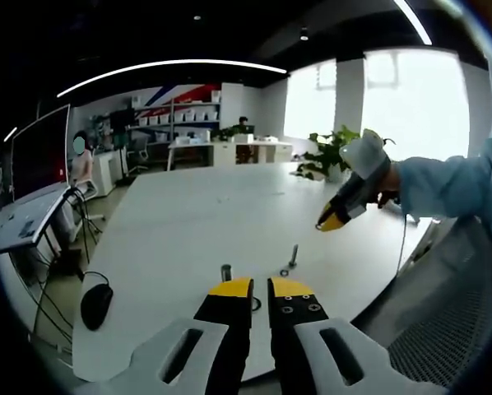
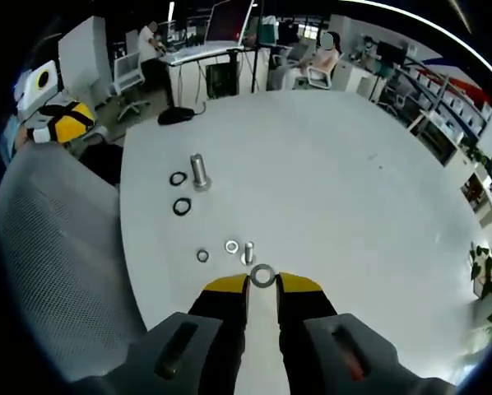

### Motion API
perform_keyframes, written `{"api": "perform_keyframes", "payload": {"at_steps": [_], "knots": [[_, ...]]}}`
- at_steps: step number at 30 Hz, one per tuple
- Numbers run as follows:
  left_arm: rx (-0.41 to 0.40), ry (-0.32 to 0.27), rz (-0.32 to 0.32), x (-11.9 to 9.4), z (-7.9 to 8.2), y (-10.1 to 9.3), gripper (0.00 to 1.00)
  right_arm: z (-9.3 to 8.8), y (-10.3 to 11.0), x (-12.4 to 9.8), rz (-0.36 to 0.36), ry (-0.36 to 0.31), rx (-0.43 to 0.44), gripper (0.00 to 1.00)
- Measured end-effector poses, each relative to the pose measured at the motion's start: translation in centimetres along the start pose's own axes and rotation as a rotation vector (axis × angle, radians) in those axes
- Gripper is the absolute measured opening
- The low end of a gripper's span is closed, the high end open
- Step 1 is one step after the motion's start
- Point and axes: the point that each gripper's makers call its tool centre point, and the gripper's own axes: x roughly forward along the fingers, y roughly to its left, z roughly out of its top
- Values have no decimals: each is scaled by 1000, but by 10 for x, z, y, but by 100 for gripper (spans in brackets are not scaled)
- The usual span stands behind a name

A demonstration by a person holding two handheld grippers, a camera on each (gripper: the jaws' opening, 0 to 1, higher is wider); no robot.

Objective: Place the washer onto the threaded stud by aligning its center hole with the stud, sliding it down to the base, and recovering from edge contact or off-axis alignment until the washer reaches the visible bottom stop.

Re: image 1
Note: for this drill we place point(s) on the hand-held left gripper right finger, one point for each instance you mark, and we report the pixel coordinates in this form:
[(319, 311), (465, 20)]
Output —
[(295, 329)]

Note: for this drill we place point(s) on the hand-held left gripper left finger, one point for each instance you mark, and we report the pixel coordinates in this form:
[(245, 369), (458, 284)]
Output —
[(225, 329)]

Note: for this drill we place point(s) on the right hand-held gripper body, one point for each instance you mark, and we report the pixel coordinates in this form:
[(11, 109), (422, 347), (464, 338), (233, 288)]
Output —
[(365, 156)]

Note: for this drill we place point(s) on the large black washer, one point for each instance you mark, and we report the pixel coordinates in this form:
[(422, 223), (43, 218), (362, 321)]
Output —
[(259, 304)]

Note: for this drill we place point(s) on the thin threaded stud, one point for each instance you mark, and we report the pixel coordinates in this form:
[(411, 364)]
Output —
[(294, 253)]

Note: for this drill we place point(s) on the thick threaded stud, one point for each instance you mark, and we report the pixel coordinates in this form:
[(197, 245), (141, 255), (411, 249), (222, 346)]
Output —
[(227, 273)]

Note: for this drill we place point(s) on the person's right hand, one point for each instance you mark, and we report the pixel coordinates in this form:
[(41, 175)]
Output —
[(390, 185)]

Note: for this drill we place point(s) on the green potted plant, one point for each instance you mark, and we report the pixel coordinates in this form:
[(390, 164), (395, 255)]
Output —
[(328, 148)]

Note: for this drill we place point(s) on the low white cabinet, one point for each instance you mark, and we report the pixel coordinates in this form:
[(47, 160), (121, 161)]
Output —
[(225, 154)]

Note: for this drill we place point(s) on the black computer mouse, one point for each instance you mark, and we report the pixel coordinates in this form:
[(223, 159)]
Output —
[(96, 306)]

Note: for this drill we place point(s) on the grey mesh chair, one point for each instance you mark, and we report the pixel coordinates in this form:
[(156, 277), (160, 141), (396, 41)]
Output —
[(447, 296)]

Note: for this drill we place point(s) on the short ceiling light strip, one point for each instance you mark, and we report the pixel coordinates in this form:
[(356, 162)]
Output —
[(414, 22)]

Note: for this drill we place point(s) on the shelf with white bins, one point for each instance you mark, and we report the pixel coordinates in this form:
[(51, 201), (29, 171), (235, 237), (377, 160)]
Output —
[(176, 119)]

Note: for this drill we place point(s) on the white office chair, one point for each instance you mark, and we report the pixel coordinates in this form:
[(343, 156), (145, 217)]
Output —
[(87, 188)]

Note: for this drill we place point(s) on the grey office chair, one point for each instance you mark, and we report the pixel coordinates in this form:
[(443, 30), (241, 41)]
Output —
[(141, 150)]

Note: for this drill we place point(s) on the long ceiling light strip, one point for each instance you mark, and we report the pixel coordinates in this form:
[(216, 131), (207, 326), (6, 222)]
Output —
[(168, 63)]

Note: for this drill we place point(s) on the white side desk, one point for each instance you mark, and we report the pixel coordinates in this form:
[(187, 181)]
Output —
[(24, 218)]

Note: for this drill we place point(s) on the large dark screen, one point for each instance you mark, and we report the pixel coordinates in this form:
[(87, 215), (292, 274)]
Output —
[(40, 152)]

